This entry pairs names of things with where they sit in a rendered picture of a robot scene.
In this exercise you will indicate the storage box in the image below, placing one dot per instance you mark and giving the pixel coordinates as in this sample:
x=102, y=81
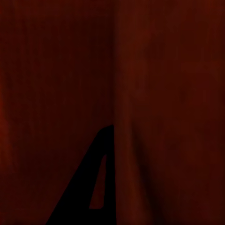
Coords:
x=154, y=69

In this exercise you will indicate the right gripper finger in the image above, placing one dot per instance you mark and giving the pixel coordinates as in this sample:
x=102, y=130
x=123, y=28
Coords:
x=73, y=206

